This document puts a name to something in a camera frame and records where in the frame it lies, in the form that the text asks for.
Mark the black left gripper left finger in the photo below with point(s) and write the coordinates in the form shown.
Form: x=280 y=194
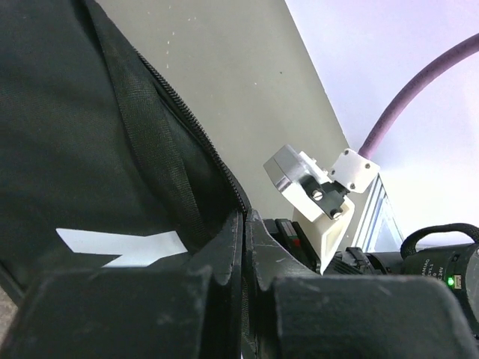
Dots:
x=187 y=311

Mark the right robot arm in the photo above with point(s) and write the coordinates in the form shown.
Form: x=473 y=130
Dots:
x=456 y=266

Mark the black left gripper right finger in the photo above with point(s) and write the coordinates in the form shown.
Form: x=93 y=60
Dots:
x=294 y=312

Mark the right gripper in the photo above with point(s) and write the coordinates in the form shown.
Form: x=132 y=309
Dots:
x=292 y=238

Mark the black Crossway racket bag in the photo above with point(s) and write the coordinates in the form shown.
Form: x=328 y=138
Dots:
x=94 y=139

